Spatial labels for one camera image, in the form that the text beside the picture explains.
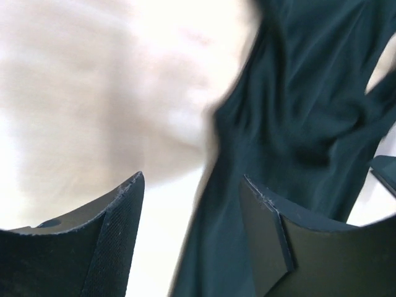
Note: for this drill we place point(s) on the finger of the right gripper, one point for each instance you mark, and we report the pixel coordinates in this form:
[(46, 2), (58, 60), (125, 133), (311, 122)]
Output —
[(383, 168)]

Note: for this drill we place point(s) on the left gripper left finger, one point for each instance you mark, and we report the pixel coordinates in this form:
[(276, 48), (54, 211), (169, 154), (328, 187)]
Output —
[(86, 252)]

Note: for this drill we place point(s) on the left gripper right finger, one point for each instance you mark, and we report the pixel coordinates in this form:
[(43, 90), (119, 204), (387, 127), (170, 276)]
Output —
[(296, 252)]

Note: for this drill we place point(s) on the black tank top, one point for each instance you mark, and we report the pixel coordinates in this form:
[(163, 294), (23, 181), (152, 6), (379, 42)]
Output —
[(301, 121)]

